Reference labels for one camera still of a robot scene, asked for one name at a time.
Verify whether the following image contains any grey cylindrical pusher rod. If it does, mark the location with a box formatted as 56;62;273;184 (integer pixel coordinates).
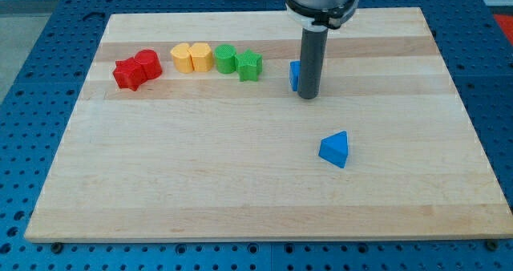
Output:
297;29;328;99

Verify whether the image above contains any red star block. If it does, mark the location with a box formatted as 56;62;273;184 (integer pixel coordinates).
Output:
113;58;147;91

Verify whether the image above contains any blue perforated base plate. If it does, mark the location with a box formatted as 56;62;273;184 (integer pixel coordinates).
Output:
1;0;512;270

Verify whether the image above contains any yellow heart block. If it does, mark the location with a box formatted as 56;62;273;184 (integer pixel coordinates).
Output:
170;42;194;74

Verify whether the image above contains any green cylinder block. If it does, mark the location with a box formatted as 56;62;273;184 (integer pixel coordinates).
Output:
213;44;236;74

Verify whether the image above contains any yellow pentagon block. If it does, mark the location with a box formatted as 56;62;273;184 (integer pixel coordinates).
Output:
188;42;214;72

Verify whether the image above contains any light wooden board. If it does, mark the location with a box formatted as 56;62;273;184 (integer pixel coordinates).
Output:
25;7;512;243

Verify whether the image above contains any red cylinder block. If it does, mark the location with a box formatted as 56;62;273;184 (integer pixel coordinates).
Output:
135;49;163;80

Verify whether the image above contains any blue triangular prism block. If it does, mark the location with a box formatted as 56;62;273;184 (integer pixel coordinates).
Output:
318;131;349;168

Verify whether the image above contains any green star block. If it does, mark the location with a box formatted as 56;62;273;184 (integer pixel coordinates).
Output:
235;49;262;82

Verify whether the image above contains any blue cube block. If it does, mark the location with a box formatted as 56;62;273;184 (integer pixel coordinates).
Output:
289;60;301;91

